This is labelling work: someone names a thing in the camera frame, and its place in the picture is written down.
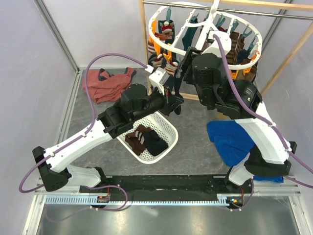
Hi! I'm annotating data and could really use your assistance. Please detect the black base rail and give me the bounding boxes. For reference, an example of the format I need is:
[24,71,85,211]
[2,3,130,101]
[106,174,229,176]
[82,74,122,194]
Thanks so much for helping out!
[79,175,252,201]

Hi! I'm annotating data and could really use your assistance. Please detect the dark navy plain sock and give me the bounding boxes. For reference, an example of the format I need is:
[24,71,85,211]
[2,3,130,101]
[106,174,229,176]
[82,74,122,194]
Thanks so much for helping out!
[174,74,184,115]
[144,130,168,157]

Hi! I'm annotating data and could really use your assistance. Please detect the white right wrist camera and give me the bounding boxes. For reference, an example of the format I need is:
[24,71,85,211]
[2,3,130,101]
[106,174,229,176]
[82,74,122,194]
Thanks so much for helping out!
[202,30,232,58]

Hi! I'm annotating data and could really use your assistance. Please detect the white perforated laundry basket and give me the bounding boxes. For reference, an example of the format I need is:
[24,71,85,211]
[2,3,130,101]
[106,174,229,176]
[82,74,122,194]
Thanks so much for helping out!
[117,112,179,165]

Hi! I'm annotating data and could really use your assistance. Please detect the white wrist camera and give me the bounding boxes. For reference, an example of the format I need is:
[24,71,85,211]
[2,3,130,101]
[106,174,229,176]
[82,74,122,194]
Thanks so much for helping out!
[145,65,169,95]
[202,30,232,58]

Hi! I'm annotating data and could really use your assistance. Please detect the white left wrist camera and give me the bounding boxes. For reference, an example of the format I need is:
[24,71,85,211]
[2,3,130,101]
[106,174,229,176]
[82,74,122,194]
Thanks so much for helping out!
[145,65,169,95]

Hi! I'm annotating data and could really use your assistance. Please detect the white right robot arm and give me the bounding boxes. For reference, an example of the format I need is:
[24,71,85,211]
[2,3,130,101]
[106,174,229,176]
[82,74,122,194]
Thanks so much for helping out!
[177,47,296,193]

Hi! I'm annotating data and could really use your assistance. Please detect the brown striped-cuff sock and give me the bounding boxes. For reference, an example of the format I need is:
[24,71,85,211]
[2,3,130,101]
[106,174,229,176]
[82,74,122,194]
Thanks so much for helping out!
[129,125,151,144]
[125,136,146,156]

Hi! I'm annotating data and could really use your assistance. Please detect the teal reindeer sock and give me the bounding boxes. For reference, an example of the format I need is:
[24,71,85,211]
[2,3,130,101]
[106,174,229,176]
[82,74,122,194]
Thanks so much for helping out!
[157,20,175,44]

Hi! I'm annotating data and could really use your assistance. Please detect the orange clothes clip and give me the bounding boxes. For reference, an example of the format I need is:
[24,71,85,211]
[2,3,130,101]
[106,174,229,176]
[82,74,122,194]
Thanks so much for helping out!
[230,70,239,80]
[242,68,251,76]

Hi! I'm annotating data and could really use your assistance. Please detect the navy santa sock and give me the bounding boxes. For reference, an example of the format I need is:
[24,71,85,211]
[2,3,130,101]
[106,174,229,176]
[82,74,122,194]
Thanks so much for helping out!
[165,61,179,76]
[148,53,163,68]

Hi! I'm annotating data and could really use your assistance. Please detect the pink red shirt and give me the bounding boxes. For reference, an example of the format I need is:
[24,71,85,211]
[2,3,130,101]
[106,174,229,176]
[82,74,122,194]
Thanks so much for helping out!
[87,67,136,104]

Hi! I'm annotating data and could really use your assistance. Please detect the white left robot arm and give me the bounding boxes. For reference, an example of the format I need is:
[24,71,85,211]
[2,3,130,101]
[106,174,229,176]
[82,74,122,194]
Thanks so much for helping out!
[32,84,183,192]

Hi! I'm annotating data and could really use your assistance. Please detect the metal hanging rod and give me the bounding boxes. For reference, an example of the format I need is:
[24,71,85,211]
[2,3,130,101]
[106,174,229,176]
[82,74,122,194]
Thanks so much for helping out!
[143,0,313,21]

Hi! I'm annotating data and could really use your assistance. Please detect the teal plain sock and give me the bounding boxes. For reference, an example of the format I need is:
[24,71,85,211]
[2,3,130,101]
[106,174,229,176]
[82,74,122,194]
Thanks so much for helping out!
[182,27,198,51]

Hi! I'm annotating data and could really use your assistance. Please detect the blue towel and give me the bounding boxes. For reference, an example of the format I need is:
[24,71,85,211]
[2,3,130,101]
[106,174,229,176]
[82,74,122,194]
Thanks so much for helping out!
[207,118,290,186]

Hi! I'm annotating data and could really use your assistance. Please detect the tan brown-striped sock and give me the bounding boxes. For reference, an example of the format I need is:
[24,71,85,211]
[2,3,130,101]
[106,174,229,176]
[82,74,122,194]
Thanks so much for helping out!
[226,32,245,65]

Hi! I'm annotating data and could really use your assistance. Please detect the white round clip hanger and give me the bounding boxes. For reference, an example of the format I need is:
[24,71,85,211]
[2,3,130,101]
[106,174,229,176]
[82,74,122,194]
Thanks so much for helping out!
[148,0,263,70]

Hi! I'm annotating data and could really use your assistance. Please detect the wooden clothes rack frame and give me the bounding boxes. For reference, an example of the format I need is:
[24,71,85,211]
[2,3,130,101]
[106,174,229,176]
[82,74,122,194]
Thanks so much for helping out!
[137,0,313,101]

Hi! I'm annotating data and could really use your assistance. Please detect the tan ribbed sock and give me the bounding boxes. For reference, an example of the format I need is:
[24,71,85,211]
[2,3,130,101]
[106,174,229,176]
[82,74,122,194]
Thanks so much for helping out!
[236,66,257,82]

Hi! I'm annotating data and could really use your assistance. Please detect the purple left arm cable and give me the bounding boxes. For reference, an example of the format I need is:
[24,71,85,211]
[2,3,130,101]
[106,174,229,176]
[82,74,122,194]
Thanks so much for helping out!
[19,53,151,194]

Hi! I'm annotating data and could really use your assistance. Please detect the white slotted cable duct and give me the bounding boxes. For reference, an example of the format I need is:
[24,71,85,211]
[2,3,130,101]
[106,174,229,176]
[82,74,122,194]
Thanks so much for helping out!
[45,195,229,206]

